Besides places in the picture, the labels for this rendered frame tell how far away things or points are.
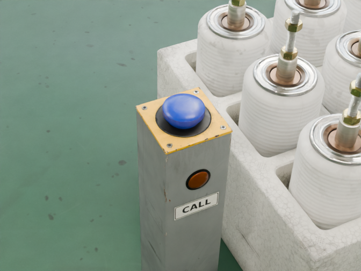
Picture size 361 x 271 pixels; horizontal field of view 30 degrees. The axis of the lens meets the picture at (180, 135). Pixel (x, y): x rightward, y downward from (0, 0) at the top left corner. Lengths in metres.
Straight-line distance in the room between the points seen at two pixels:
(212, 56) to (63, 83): 0.39
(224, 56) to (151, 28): 0.46
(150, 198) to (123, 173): 0.32
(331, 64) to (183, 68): 0.20
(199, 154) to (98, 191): 0.39
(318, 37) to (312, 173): 0.25
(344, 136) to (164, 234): 0.21
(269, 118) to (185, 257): 0.19
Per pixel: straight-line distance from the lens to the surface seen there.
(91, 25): 1.31
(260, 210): 0.79
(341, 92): 0.85
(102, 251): 0.93
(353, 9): 0.99
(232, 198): 0.85
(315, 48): 0.93
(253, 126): 0.81
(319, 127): 0.74
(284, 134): 0.80
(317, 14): 0.91
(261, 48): 0.86
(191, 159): 0.63
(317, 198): 0.74
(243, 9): 0.86
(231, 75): 0.87
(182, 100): 0.64
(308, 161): 0.72
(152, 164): 0.66
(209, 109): 0.65
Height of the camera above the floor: 0.75
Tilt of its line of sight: 44 degrees down
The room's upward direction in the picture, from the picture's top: 2 degrees clockwise
